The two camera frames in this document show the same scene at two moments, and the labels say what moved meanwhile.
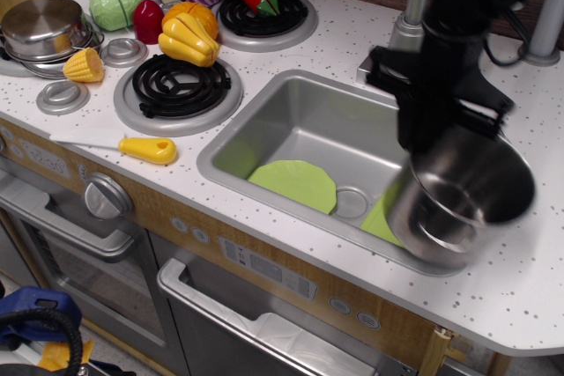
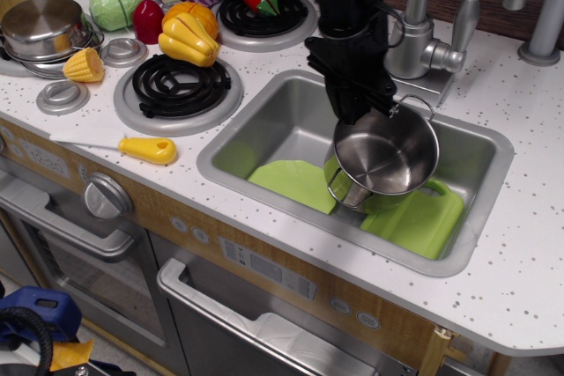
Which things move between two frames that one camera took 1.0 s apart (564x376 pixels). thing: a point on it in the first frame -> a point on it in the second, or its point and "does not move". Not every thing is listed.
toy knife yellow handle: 155,151 does not move
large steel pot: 448,205 -> 381,157
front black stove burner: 166,96 does not move
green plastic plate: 300,182 does not move
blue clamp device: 33,298 does not move
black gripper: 439,85 -> 355,72
